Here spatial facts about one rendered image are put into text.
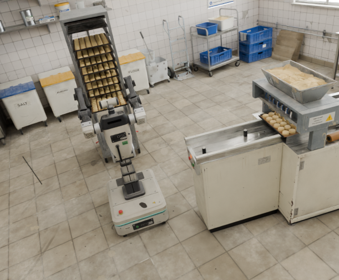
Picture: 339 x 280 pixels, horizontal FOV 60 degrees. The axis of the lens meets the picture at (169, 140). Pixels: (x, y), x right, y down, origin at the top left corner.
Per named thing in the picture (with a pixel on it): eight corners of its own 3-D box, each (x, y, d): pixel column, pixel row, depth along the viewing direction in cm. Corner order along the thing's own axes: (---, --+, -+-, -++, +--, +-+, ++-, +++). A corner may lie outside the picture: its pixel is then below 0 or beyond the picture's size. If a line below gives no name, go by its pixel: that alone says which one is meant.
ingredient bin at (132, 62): (126, 101, 549) (116, 62, 508) (117, 91, 600) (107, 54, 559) (152, 94, 562) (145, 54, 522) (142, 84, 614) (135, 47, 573)
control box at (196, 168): (192, 158, 256) (190, 145, 249) (201, 174, 236) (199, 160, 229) (188, 159, 256) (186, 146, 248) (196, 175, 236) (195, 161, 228)
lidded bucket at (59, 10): (71, 14, 503) (67, 1, 492) (74, 16, 484) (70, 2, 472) (57, 18, 496) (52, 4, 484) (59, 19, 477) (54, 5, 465)
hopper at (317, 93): (289, 75, 256) (290, 59, 249) (334, 99, 210) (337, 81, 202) (258, 82, 253) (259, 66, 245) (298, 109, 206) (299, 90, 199)
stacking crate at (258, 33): (259, 34, 653) (259, 25, 642) (272, 37, 621) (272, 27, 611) (237, 41, 633) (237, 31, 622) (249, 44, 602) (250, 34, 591)
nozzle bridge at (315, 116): (283, 105, 282) (286, 71, 264) (337, 144, 221) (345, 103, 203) (251, 114, 278) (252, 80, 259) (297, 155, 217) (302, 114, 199)
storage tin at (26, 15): (35, 23, 483) (30, 8, 471) (36, 24, 469) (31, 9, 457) (24, 25, 478) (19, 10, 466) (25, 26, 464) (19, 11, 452)
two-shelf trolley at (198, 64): (222, 60, 665) (220, 6, 605) (241, 65, 621) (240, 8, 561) (192, 71, 632) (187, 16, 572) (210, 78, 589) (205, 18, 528)
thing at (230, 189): (260, 191, 307) (263, 117, 259) (278, 215, 278) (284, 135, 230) (196, 210, 298) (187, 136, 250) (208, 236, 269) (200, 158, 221)
